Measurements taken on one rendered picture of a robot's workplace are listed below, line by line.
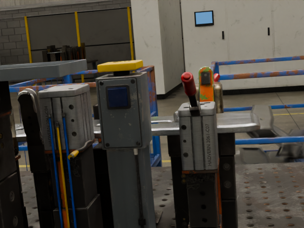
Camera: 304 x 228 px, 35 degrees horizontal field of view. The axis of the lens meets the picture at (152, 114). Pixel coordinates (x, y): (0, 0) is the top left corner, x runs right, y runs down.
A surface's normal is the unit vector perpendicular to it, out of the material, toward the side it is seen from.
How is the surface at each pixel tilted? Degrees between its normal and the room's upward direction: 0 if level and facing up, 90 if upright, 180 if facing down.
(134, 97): 90
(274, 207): 0
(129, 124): 90
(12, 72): 90
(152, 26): 90
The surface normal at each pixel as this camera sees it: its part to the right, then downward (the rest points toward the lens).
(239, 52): -0.15, 0.18
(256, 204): -0.08, -0.98
